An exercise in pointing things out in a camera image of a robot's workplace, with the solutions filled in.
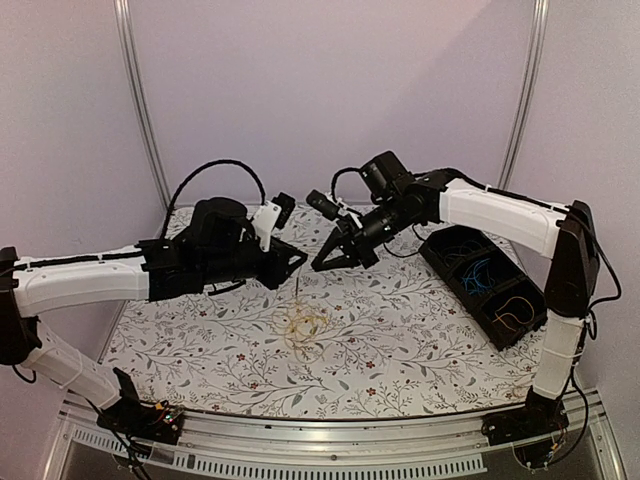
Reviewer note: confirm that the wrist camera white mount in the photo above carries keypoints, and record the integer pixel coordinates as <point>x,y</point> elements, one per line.
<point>272,215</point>
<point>329,209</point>

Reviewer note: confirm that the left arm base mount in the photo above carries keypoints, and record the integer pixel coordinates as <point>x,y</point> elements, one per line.
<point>161,422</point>

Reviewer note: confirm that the floral patterned table mat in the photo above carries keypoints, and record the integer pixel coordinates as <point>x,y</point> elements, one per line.
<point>389,341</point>

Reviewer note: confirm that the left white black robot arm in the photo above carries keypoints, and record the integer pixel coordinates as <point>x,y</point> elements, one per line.
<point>223,245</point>

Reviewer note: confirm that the left aluminium frame post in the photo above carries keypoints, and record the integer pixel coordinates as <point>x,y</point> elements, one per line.
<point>126,34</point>

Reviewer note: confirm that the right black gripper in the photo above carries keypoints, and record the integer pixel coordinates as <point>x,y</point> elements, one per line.
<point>338,238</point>

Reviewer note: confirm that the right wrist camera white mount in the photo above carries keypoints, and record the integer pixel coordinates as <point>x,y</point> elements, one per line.
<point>329,209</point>

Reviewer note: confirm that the aluminium frame post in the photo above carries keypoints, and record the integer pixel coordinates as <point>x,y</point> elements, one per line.
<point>126,34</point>
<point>531,70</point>

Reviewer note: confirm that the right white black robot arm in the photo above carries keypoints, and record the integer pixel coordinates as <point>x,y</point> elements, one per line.
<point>563,234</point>

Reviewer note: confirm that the black three-compartment tray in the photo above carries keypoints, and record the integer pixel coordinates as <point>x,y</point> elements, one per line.
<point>504,302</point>

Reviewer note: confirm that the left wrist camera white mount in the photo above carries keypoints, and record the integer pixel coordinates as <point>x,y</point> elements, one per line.
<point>272,215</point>

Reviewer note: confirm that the aluminium front rail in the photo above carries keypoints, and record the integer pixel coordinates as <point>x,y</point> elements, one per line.
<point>449,446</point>

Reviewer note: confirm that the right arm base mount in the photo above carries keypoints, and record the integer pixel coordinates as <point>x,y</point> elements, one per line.
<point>535,433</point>

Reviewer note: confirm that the right aluminium frame post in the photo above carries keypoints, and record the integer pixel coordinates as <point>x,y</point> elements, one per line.
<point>531,70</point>

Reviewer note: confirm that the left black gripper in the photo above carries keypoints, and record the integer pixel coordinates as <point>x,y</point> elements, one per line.
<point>282,253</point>

